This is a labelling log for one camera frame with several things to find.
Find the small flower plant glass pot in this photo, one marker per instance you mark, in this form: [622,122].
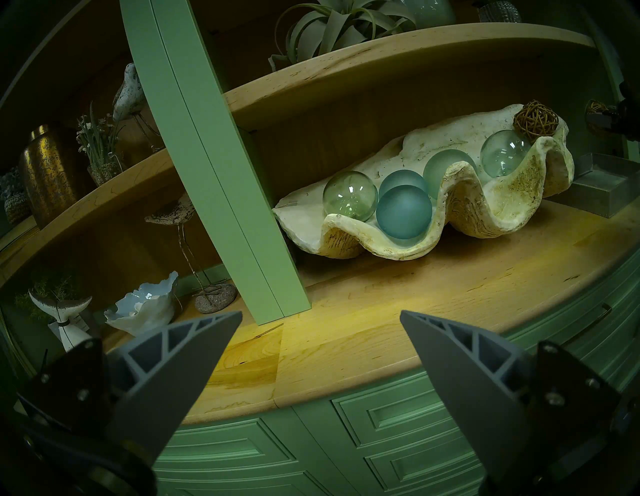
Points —
[101,157]

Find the frosted green glass ball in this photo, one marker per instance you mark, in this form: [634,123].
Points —
[442,165]

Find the white ruffled ceramic bowl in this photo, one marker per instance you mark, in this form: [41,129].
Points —
[144,307]

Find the small green moss plant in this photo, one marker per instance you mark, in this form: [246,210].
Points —
[45,292]

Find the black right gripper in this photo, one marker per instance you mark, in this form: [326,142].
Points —
[631,115]

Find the grey coral ornament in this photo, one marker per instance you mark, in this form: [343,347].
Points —
[17,202]

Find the grey square tray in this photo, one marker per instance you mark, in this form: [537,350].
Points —
[605,192]

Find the white whale tail figurine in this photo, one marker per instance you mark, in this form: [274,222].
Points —
[66,322]

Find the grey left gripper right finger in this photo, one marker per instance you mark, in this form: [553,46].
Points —
[465,390]

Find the giant clam shell bowl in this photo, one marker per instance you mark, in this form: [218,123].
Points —
[500,207]

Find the brown bird figurine stone base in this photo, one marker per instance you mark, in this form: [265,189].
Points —
[171,215]

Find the bronze metal vase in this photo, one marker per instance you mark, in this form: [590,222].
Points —
[50,172]

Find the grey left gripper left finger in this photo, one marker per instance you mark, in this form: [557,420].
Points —
[165,380]

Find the white flower plant glass pot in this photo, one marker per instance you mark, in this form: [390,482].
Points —
[500,11]

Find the frosted blue glass ball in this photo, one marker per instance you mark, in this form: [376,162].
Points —
[402,178]
[404,212]

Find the grey-green air plant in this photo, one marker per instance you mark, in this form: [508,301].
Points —
[340,22]

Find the green wooden shelf cabinet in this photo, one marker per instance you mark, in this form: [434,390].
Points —
[215,150]

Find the large pale green vase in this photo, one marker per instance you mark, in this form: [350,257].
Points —
[430,10]

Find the clear glass ball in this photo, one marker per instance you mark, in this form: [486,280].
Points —
[351,195]
[504,155]

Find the speckled white bird figurine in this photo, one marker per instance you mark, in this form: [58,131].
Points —
[129,92]

